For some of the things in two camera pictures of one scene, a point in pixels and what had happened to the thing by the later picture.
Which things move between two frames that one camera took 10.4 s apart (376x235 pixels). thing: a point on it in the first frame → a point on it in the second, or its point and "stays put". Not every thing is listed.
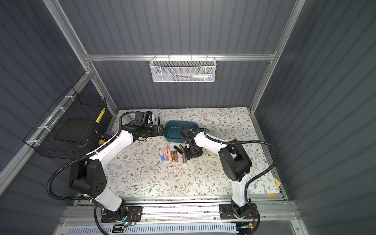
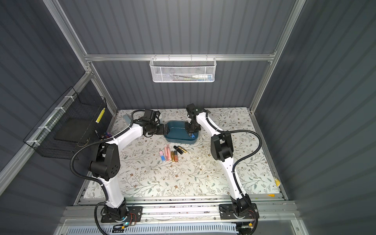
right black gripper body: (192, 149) → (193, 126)
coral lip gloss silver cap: (176, 156) stays put
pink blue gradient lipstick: (162, 156) stays put
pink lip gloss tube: (167, 152) stays put
